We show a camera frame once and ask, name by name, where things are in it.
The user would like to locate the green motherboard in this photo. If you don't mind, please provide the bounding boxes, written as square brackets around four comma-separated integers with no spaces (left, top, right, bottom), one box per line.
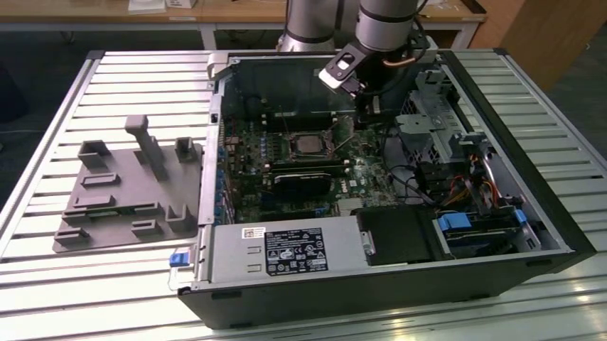
[218,113,408,224]

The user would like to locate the small silver heatsink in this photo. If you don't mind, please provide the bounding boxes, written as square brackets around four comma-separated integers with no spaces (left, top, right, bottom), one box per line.
[336,197,365,216]

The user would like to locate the metal drive cage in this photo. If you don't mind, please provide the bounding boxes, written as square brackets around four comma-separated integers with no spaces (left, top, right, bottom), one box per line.
[392,69,489,164]

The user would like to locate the grey parts rack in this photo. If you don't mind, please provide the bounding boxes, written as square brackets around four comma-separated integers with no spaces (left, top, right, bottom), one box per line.
[50,115,205,254]

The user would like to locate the wooden desk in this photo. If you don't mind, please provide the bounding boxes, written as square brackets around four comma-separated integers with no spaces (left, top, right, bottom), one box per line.
[0,0,489,50]

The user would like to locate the metal socket cover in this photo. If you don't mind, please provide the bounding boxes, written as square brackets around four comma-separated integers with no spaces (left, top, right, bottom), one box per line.
[330,115,356,143]

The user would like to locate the grey power supply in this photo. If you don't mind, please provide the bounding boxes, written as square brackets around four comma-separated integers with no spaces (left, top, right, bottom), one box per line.
[205,222,376,285]

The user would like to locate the wooden cabinet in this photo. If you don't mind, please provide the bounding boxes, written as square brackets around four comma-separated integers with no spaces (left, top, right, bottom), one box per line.
[497,0,607,92]

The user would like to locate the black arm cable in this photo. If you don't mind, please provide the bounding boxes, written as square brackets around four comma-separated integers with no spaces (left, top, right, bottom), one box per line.
[409,0,430,58]

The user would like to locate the silver CPU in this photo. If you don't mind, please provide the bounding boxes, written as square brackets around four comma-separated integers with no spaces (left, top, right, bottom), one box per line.
[296,136,328,154]

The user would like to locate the black graphics card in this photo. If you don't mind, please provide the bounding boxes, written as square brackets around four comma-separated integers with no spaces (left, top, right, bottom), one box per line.
[270,171,336,198]

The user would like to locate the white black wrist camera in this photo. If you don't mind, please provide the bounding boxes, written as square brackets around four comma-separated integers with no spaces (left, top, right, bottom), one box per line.
[317,45,369,97]

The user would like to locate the black PC case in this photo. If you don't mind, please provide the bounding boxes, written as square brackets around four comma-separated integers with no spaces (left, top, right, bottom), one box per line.
[176,48,597,330]

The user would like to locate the blue disk carrier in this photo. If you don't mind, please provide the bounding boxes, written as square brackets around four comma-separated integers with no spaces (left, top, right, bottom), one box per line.
[433,211,522,256]

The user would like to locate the coloured wire bundle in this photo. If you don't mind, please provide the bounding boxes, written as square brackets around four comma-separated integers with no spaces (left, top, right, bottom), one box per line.
[442,172,501,216]

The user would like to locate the white box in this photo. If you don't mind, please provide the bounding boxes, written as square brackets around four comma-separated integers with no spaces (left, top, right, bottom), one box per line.
[126,0,168,16]

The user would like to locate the black plastic shroud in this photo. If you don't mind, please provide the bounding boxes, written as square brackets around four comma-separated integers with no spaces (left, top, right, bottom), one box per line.
[354,207,437,266]

